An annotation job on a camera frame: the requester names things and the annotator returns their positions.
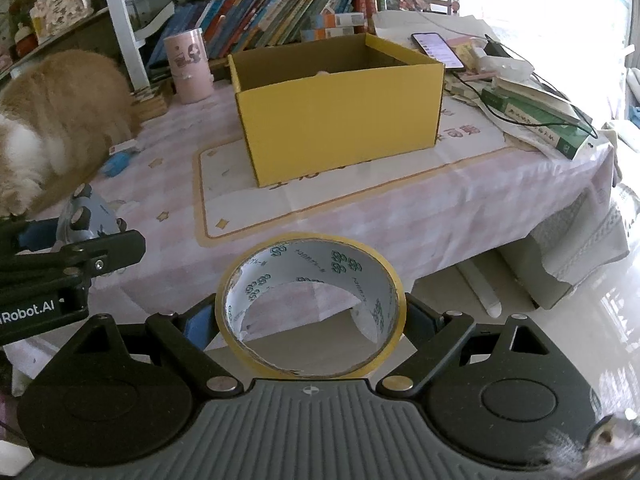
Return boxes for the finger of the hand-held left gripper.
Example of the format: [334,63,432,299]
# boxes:
[0,230,147,288]
[0,216,64,259]

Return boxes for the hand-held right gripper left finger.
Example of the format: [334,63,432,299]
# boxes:
[62,297,243,396]

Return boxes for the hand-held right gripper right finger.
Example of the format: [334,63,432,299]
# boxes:
[376,292,558,395]

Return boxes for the grey blue toy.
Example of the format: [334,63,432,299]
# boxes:
[55,183,127,248]

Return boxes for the yellow tape roll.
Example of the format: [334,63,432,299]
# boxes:
[216,233,407,380]

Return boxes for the yellow cardboard box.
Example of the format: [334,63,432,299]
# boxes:
[228,32,446,189]

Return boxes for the small blue item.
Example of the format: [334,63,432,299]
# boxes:
[102,152,134,177]

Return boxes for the fluffy orange white cat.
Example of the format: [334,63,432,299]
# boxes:
[0,50,134,220]

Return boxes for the white orange-bordered desk mat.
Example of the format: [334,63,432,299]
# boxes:
[193,94,527,251]

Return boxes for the pink checked tablecloth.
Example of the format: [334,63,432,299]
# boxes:
[14,60,619,377]

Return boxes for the checkered wooden box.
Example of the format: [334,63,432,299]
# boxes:
[130,81,174,122]

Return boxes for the white lace cloth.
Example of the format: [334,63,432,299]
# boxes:
[529,179,629,312]

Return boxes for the grey fluffy fur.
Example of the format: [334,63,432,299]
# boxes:
[537,414,623,468]

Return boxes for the pink cylindrical tin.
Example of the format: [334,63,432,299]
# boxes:
[163,28,214,105]

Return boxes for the white bookshelf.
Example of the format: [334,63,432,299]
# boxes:
[96,0,462,92]

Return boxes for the green book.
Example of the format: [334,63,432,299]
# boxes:
[480,86,599,162]

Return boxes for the white plastic box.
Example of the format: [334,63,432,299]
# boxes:
[474,50,534,77]

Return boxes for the smartphone with lit screen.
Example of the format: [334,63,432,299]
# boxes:
[411,32,467,71]

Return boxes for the row of leaning books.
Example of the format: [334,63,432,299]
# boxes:
[149,0,367,64]

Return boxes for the orange white cartons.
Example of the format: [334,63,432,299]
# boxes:
[299,11,367,44]

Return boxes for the black cable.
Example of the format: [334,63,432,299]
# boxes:
[452,35,598,141]

